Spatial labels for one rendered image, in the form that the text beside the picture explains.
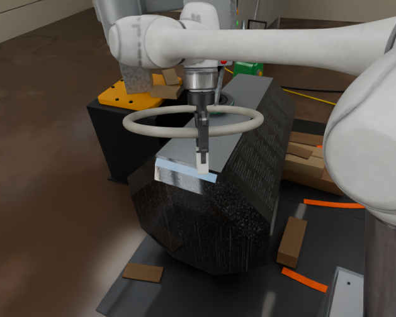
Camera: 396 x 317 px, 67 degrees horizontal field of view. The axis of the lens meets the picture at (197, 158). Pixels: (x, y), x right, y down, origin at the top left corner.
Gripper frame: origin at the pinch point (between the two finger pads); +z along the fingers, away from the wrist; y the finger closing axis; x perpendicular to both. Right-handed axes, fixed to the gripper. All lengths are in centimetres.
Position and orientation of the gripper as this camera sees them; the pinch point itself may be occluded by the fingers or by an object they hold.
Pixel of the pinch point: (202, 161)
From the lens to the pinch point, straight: 88.1
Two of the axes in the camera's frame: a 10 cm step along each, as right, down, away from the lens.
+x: -9.9, 0.5, -0.9
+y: -1.0, -3.1, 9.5
